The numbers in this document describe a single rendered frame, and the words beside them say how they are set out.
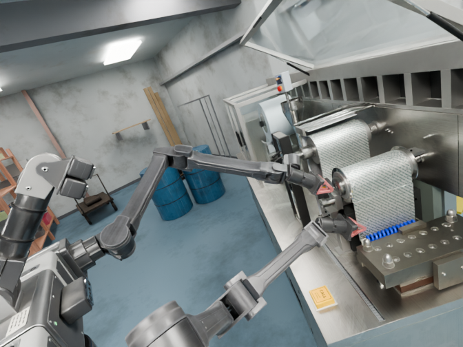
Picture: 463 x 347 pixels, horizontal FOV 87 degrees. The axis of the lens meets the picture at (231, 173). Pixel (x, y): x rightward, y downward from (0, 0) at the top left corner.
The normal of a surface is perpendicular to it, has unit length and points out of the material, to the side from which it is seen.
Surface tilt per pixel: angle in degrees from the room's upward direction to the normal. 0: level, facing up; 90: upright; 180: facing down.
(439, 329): 90
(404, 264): 0
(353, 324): 0
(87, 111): 90
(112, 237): 36
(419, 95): 90
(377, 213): 91
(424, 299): 0
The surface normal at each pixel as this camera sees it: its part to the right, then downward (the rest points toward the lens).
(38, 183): 0.55, 0.11
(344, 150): 0.11, 0.35
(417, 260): -0.33, -0.88
